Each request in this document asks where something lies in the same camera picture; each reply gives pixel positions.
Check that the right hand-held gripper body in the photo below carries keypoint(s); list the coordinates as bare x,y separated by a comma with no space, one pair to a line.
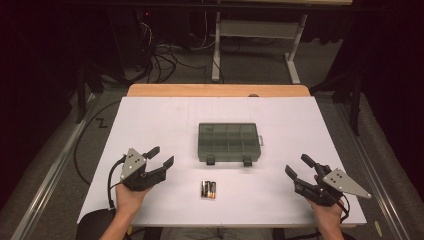
343,184

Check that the white-framed desk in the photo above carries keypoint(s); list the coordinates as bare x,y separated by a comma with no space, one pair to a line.
256,29

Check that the grey transparent compartment box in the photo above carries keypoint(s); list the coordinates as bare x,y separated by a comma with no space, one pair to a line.
229,141

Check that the person's right hand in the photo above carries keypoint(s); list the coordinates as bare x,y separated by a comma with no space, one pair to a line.
326,215

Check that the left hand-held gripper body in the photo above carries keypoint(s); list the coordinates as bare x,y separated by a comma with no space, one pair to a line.
133,165

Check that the black chair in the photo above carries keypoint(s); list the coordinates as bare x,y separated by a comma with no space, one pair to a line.
93,226

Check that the aluminium floor rail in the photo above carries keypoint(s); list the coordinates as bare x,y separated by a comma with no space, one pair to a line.
50,180
373,173

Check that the person's left hand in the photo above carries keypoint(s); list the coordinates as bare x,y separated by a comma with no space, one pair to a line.
128,200

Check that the person's legs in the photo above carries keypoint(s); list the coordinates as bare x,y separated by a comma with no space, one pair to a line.
216,234

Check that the black metal stand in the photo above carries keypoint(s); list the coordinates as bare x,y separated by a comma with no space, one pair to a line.
81,96
356,106

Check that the dark computer case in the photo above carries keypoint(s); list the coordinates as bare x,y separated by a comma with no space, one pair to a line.
133,40

